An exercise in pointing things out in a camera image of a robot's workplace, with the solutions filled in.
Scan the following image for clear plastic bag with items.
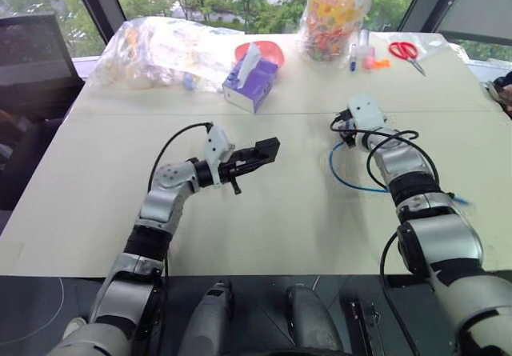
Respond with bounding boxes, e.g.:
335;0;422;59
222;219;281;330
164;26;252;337
89;16;246;94

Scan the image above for dark rounded grey shape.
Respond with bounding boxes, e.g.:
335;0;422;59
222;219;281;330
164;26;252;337
284;283;342;354

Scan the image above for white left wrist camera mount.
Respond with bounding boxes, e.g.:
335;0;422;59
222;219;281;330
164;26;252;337
202;126;236;189

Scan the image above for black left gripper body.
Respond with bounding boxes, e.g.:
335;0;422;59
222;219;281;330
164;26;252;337
218;152;246;196

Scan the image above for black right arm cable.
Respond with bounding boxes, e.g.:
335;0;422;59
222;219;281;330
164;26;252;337
354;129;457;356

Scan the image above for purple tissue box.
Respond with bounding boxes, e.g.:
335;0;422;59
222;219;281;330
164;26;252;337
222;42;279;114

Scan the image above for red plastic bowl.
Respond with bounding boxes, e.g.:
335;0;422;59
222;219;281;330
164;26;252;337
234;40;287;67

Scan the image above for red handled scissors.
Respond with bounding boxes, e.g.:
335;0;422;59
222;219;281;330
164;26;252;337
388;41;427;78

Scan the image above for clear plastic sheet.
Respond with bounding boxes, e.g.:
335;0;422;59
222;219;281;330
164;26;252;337
415;31;470;66

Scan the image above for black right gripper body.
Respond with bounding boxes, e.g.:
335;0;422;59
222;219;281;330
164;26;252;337
338;107;358;134

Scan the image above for blue Ethernet cable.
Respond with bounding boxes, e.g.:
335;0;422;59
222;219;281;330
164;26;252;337
328;139;471;207

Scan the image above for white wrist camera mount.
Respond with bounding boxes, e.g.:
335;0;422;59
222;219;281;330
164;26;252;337
346;94;388;134
202;126;236;189

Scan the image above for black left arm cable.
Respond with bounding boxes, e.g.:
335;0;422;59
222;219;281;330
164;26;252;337
135;121;215;356

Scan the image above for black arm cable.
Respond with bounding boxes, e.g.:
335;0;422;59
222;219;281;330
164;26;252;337
354;129;457;356
135;121;215;356

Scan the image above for dark headset object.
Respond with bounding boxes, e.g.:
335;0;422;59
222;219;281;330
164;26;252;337
485;71;512;122

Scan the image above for dark computer monitor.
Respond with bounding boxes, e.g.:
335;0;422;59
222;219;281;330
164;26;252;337
0;11;83;90

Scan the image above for small pink bottle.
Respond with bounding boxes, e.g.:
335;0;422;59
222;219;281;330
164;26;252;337
362;47;378;71

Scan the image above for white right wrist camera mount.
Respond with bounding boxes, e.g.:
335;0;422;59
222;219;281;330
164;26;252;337
346;94;388;134

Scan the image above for black metal bar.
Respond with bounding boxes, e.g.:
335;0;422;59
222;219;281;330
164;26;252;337
345;300;382;356

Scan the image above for clear jar with orange lid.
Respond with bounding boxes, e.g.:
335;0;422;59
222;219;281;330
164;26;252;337
297;0;374;70

